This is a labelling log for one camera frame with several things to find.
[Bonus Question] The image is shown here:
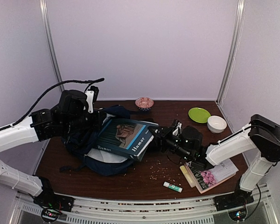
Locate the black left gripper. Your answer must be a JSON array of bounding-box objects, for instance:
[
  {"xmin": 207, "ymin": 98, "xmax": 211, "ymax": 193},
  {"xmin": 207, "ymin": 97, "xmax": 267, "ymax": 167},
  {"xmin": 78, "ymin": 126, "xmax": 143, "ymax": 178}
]
[{"xmin": 62, "ymin": 108, "xmax": 106, "ymax": 134}]

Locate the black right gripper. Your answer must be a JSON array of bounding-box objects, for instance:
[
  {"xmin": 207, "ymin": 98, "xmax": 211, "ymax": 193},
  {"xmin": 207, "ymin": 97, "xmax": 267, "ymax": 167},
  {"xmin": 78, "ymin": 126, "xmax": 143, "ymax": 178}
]
[{"xmin": 148, "ymin": 126, "xmax": 191, "ymax": 161}]

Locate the pink flower Designer Fate book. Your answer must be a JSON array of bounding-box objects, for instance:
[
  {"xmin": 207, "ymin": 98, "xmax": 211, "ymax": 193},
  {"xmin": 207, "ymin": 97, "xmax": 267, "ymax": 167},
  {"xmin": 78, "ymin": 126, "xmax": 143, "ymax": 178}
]
[{"xmin": 184, "ymin": 159, "xmax": 238, "ymax": 194}]

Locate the navy blue student backpack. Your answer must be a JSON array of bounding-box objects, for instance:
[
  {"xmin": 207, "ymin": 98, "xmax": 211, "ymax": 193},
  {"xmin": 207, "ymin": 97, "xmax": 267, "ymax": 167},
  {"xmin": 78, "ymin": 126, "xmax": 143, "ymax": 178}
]
[{"xmin": 59, "ymin": 105, "xmax": 136, "ymax": 177}]

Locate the teal Humor hardcover book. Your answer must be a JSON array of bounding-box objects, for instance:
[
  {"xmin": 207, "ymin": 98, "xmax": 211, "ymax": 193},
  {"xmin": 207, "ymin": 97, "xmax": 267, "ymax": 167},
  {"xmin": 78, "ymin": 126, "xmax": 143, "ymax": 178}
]
[{"xmin": 93, "ymin": 118, "xmax": 158, "ymax": 161}]

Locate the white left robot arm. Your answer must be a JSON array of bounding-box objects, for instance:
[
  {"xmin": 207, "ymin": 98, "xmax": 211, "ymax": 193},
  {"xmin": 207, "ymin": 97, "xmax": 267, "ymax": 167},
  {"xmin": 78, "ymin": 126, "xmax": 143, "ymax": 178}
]
[{"xmin": 0, "ymin": 86, "xmax": 106, "ymax": 207}]

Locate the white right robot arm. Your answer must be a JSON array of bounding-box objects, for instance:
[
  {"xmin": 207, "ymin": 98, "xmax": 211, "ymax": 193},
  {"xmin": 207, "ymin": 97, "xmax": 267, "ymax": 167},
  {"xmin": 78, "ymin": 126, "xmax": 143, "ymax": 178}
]
[{"xmin": 148, "ymin": 114, "xmax": 280, "ymax": 206}]

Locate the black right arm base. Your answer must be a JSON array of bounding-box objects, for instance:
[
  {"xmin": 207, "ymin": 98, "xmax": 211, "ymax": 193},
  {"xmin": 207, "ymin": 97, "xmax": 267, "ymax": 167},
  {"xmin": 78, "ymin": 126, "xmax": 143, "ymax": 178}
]
[{"xmin": 213, "ymin": 185, "xmax": 254, "ymax": 211}]

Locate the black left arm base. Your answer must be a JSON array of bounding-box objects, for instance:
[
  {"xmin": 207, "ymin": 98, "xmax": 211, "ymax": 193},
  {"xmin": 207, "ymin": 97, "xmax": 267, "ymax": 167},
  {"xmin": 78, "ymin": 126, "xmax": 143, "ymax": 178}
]
[{"xmin": 33, "ymin": 177, "xmax": 74, "ymax": 212}]

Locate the green plate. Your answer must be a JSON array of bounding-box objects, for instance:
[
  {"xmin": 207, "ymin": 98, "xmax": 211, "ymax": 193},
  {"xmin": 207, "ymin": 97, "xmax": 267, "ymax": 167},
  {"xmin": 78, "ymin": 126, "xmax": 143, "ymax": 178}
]
[{"xmin": 188, "ymin": 107, "xmax": 211, "ymax": 124}]

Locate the yellow highlighter pen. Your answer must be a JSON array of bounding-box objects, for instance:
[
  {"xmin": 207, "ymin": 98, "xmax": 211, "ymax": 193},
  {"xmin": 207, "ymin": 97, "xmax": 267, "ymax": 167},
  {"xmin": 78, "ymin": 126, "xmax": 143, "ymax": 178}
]
[{"xmin": 179, "ymin": 165, "xmax": 196, "ymax": 188}]

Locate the white bowl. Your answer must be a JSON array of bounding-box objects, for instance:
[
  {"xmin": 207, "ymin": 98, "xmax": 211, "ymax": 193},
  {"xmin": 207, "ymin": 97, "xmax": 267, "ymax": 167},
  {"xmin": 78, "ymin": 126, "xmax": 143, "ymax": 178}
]
[{"xmin": 207, "ymin": 115, "xmax": 227, "ymax": 133}]

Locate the white green glue stick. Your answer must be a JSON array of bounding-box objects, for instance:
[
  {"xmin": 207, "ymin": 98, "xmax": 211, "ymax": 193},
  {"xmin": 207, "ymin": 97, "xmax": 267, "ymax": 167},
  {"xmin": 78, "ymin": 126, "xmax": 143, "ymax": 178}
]
[{"xmin": 163, "ymin": 182, "xmax": 182, "ymax": 193}]

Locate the red blue patterned bowl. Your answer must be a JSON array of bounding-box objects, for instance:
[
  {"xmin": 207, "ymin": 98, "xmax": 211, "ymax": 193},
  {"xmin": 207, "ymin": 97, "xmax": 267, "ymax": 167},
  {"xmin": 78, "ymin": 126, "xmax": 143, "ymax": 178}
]
[{"xmin": 135, "ymin": 97, "xmax": 154, "ymax": 112}]

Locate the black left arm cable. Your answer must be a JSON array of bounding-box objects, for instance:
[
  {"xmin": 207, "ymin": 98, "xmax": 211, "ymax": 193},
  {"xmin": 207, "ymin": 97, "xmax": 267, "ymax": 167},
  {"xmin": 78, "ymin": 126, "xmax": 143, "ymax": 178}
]
[{"xmin": 0, "ymin": 77, "xmax": 105, "ymax": 135}]

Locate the aluminium front rail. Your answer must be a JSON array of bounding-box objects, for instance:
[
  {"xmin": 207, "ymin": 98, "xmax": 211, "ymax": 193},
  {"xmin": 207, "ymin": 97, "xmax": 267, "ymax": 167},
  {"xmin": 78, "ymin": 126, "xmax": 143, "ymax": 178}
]
[{"xmin": 13, "ymin": 183, "xmax": 277, "ymax": 224}]

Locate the right aluminium frame post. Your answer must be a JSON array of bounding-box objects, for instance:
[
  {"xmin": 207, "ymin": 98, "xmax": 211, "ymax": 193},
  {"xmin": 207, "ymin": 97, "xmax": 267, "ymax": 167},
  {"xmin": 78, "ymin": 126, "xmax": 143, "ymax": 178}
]
[{"xmin": 217, "ymin": 0, "xmax": 245, "ymax": 105}]

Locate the aluminium frame post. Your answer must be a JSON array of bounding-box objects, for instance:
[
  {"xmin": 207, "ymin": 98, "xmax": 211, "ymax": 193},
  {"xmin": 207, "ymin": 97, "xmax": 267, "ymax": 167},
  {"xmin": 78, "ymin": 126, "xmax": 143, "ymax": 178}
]
[
  {"xmin": 39, "ymin": 0, "xmax": 62, "ymax": 83},
  {"xmin": 217, "ymin": 0, "xmax": 245, "ymax": 105}
]

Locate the left aluminium frame post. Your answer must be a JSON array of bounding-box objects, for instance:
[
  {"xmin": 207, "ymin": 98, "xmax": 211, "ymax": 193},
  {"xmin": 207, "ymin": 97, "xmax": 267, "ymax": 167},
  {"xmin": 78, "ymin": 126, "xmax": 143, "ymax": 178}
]
[{"xmin": 39, "ymin": 0, "xmax": 62, "ymax": 83}]

